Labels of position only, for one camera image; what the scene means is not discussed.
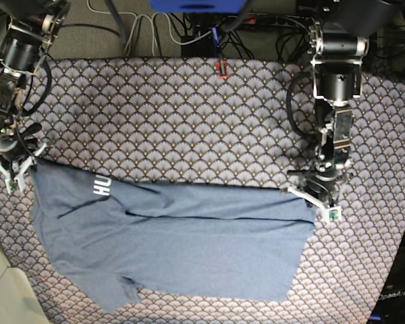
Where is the black OpenArm base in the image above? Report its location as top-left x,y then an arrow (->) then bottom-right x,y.
367,232 -> 405,323

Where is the blue box overhead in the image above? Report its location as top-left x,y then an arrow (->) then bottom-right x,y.
150,0 -> 245,14

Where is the white cable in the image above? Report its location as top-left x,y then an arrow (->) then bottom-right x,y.
86,0 -> 213,57

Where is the fan-patterned tablecloth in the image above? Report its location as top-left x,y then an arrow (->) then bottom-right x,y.
0,58 -> 405,323

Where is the red table clamp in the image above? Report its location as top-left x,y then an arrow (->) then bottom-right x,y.
215,59 -> 228,79

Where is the blue T-shirt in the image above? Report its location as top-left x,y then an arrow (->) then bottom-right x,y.
31,161 -> 316,311

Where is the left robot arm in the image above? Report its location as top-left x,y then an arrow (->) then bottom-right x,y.
286,1 -> 405,210

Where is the black power strip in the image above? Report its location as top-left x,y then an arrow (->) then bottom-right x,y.
237,13 -> 313,31

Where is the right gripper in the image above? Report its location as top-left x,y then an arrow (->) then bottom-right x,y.
0,133 -> 37,169

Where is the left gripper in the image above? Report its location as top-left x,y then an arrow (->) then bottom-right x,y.
306,159 -> 348,206

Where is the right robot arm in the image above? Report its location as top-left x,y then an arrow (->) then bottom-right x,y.
0,1 -> 70,171

